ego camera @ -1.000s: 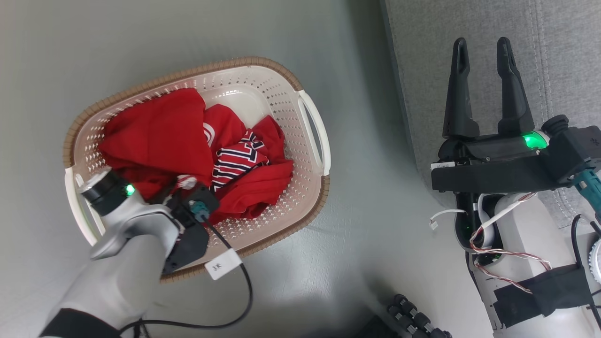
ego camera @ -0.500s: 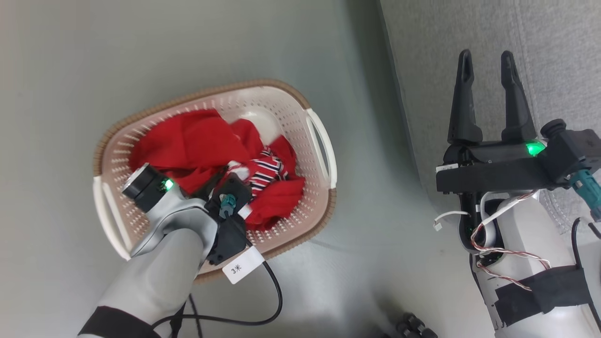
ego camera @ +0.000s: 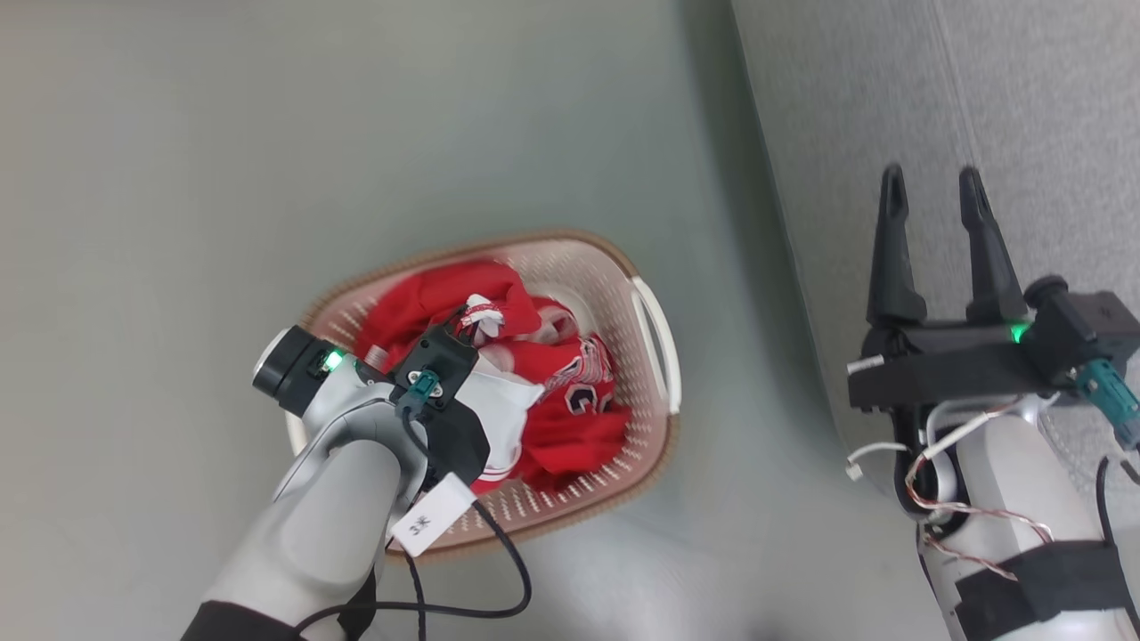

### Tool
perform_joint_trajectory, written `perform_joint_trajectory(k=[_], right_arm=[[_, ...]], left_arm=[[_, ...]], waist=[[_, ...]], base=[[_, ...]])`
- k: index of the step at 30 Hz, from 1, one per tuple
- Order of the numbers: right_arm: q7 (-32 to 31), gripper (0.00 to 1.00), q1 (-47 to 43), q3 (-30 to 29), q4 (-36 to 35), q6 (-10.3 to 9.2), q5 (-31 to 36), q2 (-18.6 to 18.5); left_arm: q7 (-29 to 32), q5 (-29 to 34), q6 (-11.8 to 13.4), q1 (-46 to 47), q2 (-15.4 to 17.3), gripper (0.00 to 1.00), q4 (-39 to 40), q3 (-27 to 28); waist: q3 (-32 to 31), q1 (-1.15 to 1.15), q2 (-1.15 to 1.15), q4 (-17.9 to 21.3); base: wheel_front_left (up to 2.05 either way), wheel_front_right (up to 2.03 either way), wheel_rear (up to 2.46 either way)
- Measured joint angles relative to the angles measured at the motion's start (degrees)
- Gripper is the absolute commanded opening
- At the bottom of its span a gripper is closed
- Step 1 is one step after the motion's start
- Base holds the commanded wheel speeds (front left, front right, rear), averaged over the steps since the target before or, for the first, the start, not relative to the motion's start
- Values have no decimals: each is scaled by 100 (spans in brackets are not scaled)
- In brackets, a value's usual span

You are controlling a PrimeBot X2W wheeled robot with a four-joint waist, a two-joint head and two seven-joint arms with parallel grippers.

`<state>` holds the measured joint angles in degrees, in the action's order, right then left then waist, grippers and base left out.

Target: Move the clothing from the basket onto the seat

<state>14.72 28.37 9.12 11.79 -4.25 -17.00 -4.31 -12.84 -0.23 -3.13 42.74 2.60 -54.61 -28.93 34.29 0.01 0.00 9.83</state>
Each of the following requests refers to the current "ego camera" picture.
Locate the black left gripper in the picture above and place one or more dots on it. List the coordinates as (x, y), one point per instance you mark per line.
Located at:
(283, 369)

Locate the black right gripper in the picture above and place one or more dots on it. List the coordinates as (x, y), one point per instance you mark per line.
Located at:
(953, 365)

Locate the red and white sports shorts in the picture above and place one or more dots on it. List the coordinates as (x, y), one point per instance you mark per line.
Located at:
(509, 411)

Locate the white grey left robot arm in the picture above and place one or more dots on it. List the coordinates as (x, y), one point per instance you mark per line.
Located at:
(329, 525)

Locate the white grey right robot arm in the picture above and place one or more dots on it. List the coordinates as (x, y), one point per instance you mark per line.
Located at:
(1015, 481)

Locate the grey fabric seat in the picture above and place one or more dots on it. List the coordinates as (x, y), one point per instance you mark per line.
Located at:
(1024, 107)

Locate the beige perforated plastic laundry basket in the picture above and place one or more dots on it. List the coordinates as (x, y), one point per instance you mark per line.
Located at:
(646, 374)

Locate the white paper label tag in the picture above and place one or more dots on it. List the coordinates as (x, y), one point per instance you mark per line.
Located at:
(432, 516)

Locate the red jersey with number print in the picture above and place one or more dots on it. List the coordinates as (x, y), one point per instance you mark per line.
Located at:
(579, 427)

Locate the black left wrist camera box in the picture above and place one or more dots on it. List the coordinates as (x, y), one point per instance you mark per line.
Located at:
(441, 356)

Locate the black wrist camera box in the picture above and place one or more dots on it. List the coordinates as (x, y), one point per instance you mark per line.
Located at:
(441, 356)
(1091, 334)

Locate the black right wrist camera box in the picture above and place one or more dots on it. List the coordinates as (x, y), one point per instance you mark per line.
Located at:
(1091, 334)

